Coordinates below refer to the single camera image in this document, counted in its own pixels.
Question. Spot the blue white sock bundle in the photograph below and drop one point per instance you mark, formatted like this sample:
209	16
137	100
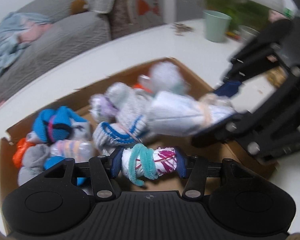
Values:
60	171
52	125

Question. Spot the bubble wrap teal-tie bundle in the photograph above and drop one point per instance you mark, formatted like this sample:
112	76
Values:
164	76

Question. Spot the light blue blanket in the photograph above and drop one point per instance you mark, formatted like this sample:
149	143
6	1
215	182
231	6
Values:
10	27

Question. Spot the white purple-band sock bundle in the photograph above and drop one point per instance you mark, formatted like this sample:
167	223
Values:
101	109

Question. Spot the glass fish tank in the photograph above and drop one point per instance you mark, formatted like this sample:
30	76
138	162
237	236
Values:
251	13

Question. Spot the pink clothing on sofa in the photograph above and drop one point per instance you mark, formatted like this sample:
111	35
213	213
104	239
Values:
33	33

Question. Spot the pile of seed shells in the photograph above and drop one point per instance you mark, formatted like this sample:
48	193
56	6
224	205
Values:
180	29

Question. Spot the grey sofa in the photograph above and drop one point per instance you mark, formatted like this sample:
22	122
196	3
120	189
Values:
69	36

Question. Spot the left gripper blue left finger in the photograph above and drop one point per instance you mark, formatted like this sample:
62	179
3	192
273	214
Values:
103	173

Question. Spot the mint green cup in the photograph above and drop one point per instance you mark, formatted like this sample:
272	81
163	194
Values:
216	25

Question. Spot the white teal-tie sock bundle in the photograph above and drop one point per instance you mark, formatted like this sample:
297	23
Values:
140	161

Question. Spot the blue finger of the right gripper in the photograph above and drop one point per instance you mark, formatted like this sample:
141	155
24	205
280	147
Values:
219	132
228	88

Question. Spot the orange plastic bundle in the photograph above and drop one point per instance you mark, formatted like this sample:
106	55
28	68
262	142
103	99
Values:
21	148
141	91

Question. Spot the clear plastic cup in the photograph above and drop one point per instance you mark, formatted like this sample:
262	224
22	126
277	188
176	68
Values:
246	33

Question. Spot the decorated fridge door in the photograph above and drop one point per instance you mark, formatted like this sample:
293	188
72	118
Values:
146	13

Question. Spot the pastel striped bundle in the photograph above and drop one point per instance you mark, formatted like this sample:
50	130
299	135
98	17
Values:
80	150

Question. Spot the large white knit sock bundle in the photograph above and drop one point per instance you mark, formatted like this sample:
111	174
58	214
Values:
130	125

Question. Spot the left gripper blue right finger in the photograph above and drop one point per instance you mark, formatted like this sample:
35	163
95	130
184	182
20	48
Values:
193	168

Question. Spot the grey sock bundle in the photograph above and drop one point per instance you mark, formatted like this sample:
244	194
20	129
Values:
33	163

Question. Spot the white ribbed sock bundle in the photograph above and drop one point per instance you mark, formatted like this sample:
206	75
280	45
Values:
182	116

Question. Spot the brown plush toy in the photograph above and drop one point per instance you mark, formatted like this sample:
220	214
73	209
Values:
78	7

